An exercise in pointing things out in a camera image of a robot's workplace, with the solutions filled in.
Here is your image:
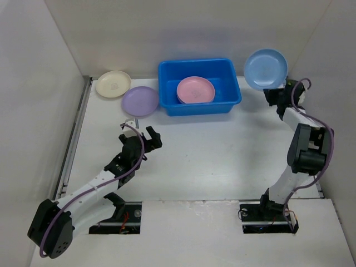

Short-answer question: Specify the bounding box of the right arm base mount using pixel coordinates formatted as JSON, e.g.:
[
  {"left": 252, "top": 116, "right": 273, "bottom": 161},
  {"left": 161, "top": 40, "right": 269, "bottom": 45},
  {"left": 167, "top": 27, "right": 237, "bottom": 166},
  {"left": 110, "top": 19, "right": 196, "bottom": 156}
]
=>
[{"left": 238, "top": 201, "right": 299, "bottom": 234}]

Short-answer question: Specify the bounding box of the blue plastic bin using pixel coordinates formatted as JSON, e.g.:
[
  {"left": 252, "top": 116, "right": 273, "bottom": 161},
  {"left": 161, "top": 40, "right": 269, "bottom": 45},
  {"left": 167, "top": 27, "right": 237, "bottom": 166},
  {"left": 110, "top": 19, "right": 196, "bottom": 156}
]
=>
[{"left": 158, "top": 58, "right": 242, "bottom": 116}]

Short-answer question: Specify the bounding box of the cream plate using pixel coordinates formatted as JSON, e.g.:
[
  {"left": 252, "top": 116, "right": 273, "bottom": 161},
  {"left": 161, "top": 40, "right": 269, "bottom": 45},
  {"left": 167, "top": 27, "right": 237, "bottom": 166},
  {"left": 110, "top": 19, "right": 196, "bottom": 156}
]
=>
[{"left": 95, "top": 71, "right": 131, "bottom": 98}]

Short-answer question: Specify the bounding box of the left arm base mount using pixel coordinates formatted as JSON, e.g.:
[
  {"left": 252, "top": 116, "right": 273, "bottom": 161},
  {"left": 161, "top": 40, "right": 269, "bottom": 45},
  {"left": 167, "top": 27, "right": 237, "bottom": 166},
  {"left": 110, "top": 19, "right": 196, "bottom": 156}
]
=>
[{"left": 88, "top": 202, "right": 142, "bottom": 235}]

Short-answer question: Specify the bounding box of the pink plate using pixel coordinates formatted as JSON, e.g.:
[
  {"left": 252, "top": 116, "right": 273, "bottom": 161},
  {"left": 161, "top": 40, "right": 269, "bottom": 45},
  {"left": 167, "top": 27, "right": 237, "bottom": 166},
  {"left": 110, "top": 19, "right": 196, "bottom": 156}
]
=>
[{"left": 176, "top": 76, "right": 215, "bottom": 96}]

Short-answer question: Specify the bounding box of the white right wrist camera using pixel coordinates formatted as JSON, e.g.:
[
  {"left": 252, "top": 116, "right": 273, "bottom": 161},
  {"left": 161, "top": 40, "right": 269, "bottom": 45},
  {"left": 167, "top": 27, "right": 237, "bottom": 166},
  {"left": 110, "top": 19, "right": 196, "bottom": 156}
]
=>
[{"left": 298, "top": 89, "right": 308, "bottom": 106}]

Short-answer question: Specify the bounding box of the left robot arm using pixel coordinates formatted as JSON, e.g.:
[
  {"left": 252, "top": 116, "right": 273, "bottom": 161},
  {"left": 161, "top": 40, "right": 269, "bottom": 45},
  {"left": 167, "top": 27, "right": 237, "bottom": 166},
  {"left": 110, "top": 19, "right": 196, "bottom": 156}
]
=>
[{"left": 27, "top": 126, "right": 162, "bottom": 259}]

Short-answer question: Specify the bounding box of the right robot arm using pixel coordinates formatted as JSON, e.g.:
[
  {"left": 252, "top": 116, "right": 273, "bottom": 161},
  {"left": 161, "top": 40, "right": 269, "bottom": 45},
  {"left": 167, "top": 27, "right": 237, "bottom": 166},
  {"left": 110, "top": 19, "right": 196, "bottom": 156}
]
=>
[{"left": 258, "top": 79, "right": 334, "bottom": 220}]

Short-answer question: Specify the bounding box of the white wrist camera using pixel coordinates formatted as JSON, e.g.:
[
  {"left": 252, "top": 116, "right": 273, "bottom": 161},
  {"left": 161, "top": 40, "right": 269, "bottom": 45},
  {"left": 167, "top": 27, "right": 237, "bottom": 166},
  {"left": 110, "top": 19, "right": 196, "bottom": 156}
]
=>
[
  {"left": 120, "top": 118, "right": 139, "bottom": 138},
  {"left": 298, "top": 89, "right": 308, "bottom": 106}
]

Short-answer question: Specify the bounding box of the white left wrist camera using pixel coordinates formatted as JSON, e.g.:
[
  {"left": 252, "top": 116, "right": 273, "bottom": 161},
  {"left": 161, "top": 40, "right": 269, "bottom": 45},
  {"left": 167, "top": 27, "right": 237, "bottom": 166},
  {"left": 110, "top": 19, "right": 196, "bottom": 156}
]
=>
[{"left": 120, "top": 118, "right": 139, "bottom": 138}]

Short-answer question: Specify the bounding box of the blue plate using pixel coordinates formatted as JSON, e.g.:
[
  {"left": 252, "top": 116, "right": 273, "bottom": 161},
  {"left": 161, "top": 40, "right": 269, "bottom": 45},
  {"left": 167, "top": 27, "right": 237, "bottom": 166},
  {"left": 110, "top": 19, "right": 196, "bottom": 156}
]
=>
[
  {"left": 244, "top": 48, "right": 288, "bottom": 91},
  {"left": 177, "top": 94, "right": 215, "bottom": 105}
]

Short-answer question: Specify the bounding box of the small purple plate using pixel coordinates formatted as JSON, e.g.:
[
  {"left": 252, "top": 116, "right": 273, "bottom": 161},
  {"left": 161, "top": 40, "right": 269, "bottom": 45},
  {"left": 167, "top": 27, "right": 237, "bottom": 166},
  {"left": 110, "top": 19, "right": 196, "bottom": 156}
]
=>
[{"left": 121, "top": 86, "right": 159, "bottom": 117}]

